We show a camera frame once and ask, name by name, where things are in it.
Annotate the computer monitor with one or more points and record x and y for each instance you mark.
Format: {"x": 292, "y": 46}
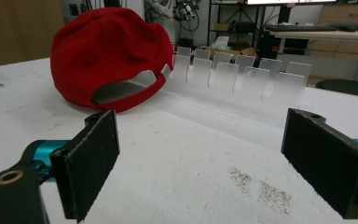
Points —
{"x": 290, "y": 2}

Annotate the wooden drawer cabinet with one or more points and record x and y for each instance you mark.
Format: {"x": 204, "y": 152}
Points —
{"x": 345, "y": 28}

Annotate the clear acrylic slotted rack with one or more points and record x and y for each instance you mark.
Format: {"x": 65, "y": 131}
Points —
{"x": 239, "y": 84}

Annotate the cardboard box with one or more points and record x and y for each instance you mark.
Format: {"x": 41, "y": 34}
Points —
{"x": 230, "y": 51}

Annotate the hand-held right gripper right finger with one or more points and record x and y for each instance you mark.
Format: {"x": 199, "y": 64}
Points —
{"x": 326, "y": 161}

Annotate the black metal shelf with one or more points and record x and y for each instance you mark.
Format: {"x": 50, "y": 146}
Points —
{"x": 234, "y": 21}

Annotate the white desk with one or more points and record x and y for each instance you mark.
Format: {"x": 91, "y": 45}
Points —
{"x": 329, "y": 39}

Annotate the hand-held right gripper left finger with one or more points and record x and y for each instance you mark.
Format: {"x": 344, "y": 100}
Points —
{"x": 85, "y": 161}

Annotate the black keyboard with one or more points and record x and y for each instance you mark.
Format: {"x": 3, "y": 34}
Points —
{"x": 301, "y": 28}

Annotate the dark round stool seat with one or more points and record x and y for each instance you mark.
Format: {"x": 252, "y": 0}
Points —
{"x": 348, "y": 87}

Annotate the red baseball cap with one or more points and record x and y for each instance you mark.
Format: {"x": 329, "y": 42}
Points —
{"x": 108, "y": 59}

